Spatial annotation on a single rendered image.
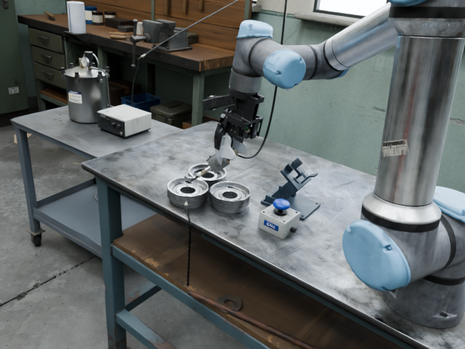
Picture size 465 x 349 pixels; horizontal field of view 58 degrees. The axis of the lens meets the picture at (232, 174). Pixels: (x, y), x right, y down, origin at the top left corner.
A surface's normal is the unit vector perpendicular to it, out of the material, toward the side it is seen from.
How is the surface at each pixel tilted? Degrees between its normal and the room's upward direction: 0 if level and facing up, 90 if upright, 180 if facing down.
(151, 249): 0
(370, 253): 97
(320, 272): 0
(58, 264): 0
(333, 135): 90
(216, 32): 90
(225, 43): 90
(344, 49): 107
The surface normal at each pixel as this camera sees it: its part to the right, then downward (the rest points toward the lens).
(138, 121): 0.83, 0.31
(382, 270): -0.86, 0.28
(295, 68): 0.48, 0.53
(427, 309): -0.33, 0.09
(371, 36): -0.74, 0.49
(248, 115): -0.63, 0.31
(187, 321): 0.08, -0.89
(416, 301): -0.54, 0.03
